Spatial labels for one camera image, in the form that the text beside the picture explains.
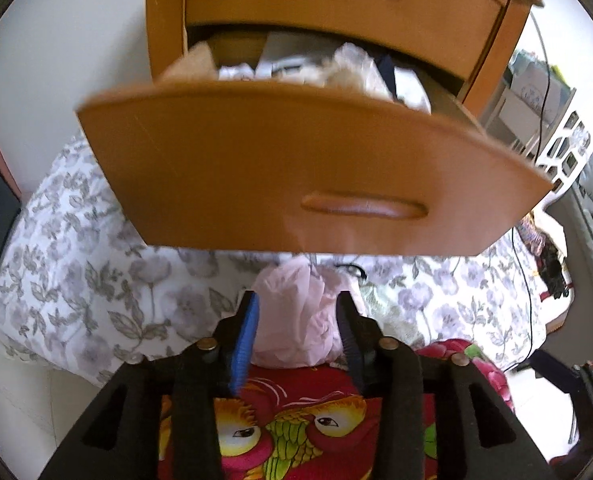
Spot grey floral bed sheet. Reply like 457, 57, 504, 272
0, 130, 552, 386

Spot black cable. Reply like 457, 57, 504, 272
509, 10, 552, 366

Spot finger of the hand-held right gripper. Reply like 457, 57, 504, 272
531, 349, 584, 396

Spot black pouch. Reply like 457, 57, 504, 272
541, 245, 574, 301

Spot pink garment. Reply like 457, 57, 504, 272
251, 255, 364, 368

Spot cream lace underwear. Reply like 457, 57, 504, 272
296, 42, 392, 98

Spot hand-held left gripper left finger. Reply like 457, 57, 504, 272
39, 291, 262, 480

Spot red parrot print blanket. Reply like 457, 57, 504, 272
156, 339, 517, 480

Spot white printed storage box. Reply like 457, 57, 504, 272
506, 49, 577, 126

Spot white cutout plastic crate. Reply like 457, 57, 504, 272
533, 107, 593, 196

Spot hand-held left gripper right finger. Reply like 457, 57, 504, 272
335, 291, 557, 480

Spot grey sofa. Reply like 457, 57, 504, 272
543, 150, 593, 356

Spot pile of snack packets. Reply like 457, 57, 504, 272
519, 212, 574, 306

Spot wooden drawer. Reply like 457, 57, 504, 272
184, 0, 512, 83
74, 42, 554, 256

